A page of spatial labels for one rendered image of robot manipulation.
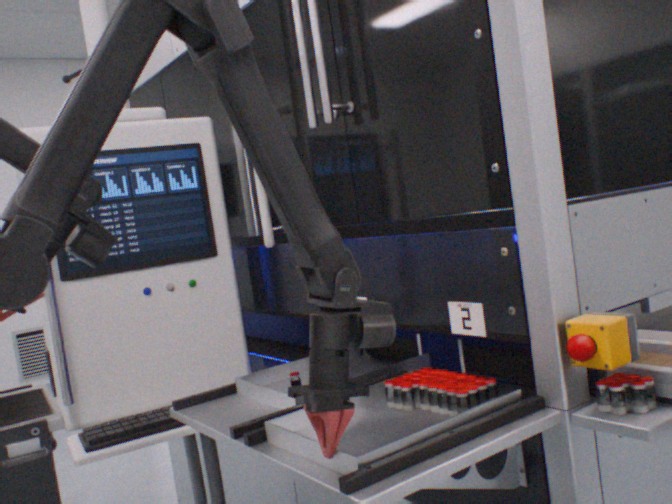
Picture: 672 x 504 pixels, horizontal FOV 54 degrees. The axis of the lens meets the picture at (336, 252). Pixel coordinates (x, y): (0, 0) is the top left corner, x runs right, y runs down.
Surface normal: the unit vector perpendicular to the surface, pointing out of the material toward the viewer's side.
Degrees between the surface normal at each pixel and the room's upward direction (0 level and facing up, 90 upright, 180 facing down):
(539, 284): 90
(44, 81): 90
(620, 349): 90
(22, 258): 94
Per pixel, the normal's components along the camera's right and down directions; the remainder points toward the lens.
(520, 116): -0.82, 0.15
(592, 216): 0.56, -0.03
